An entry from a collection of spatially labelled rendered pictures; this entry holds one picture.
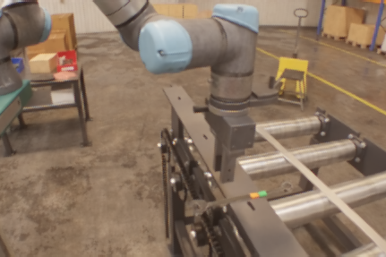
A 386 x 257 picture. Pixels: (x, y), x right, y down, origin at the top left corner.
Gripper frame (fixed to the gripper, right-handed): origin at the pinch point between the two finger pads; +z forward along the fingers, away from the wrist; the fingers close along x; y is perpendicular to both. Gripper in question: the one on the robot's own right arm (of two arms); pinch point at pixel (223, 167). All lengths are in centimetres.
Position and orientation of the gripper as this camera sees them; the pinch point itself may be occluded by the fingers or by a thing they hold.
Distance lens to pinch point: 59.0
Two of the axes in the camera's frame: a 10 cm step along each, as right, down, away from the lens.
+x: 2.9, 4.6, -8.4
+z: -0.2, 8.8, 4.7
